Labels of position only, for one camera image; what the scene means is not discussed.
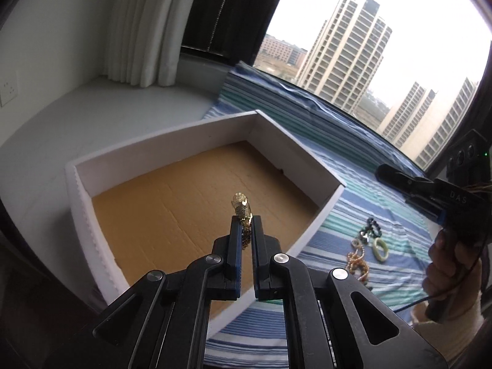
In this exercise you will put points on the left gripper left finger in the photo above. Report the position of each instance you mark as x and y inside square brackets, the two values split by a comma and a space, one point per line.
[226, 278]

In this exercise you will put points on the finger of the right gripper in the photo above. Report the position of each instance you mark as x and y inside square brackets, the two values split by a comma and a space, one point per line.
[431, 210]
[407, 185]

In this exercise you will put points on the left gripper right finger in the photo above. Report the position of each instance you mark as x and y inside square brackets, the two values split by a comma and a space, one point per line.
[267, 285]

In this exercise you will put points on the pale green jade bangle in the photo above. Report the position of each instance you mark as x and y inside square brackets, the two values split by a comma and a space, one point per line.
[380, 249]

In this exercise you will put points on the person's right hand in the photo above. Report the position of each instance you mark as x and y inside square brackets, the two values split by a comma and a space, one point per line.
[445, 265]

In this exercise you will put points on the blue striped bed sheet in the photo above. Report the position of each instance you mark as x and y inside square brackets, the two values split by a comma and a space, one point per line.
[353, 151]

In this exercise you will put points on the white cardboard box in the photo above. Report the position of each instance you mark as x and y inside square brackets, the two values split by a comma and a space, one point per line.
[159, 201]

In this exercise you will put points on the cream right sleeve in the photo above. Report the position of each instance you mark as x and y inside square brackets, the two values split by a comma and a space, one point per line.
[451, 338]

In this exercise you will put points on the white left curtain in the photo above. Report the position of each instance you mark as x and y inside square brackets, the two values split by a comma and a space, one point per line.
[144, 41]

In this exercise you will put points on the white wall socket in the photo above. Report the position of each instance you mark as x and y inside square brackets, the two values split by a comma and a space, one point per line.
[8, 88]

